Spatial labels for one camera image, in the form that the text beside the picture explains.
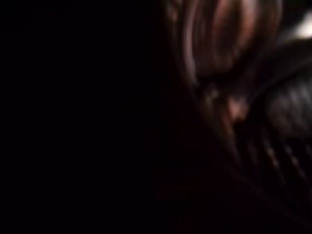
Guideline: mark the grey front-load washing machine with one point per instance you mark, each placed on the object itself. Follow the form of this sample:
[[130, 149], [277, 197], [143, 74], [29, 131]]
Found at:
[[219, 39]]

